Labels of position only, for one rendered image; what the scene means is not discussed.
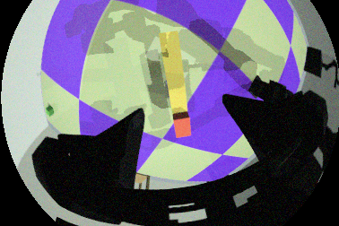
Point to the small green block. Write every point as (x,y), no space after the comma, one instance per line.
(49,111)

